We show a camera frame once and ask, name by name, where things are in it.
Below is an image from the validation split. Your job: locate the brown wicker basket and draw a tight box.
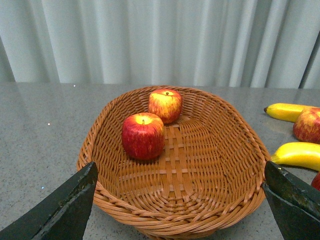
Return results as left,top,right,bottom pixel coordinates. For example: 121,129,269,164
76,86,271,240

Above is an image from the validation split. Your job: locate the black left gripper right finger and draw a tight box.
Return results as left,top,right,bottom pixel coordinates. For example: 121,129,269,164
262,161,320,240

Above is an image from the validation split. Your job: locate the yellow banana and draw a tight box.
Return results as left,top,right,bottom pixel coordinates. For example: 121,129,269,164
263,103,314,123
271,142,320,172

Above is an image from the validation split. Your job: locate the dark red apple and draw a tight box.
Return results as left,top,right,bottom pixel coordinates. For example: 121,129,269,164
121,112,165,161
311,172,320,191

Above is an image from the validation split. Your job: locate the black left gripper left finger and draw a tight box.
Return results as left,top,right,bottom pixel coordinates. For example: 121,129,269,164
0,162,98,240

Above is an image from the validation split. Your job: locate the yellow-red striped apple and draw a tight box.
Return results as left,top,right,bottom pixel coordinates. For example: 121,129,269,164
148,88,183,124

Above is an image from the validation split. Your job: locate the red-yellow apple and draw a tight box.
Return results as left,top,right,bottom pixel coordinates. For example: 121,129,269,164
292,107,320,144

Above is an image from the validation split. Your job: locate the white pleated curtain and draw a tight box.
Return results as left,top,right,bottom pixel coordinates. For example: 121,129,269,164
0,0,320,89

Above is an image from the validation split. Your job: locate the upper yellow banana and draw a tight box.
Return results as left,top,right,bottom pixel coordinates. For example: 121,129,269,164
263,103,314,123

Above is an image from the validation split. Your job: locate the lower yellow banana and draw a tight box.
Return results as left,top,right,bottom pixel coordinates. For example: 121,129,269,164
271,142,320,172

